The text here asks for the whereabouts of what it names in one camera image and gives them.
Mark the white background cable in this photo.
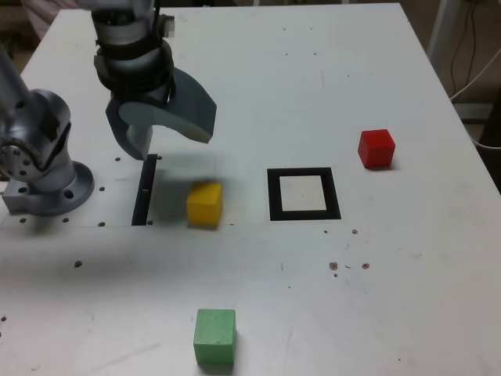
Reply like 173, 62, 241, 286
449, 49, 501, 150

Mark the green cube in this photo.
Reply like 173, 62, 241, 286
193, 308, 238, 367

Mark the black tape square outline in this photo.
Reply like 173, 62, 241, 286
267, 167, 342, 222

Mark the white metal frame post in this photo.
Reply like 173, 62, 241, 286
427, 0, 458, 74

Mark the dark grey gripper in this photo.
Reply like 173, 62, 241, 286
105, 66, 218, 161

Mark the pale pink cloth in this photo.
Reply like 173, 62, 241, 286
21, 0, 79, 41

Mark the red cube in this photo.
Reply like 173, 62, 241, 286
357, 128, 396, 170

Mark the yellow cube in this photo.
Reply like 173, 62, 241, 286
186, 181, 224, 230

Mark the black tape strip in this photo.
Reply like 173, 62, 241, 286
131, 154, 158, 227

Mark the thin black background cable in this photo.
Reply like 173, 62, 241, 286
449, 0, 478, 97

